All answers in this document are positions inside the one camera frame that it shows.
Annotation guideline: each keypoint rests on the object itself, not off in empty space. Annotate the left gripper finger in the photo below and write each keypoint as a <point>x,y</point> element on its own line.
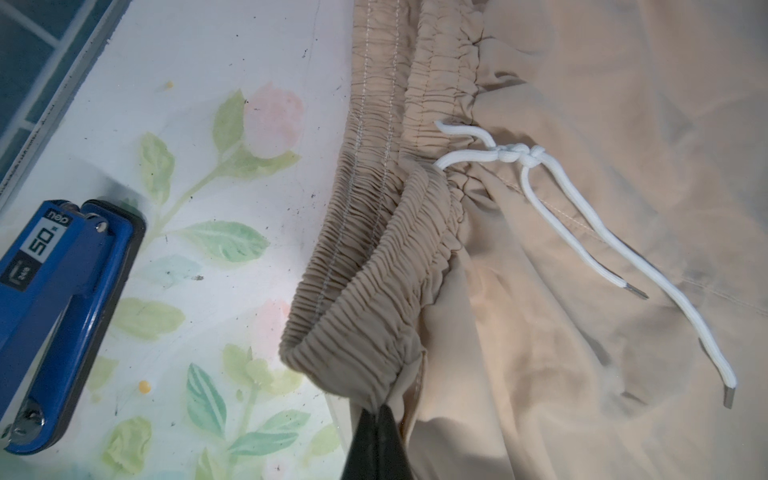
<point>376,451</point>

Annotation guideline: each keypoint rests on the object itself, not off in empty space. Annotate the blue stapler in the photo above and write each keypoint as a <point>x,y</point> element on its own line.
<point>61,281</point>

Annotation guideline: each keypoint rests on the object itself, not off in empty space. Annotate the beige shorts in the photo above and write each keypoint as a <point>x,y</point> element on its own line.
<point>545,253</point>

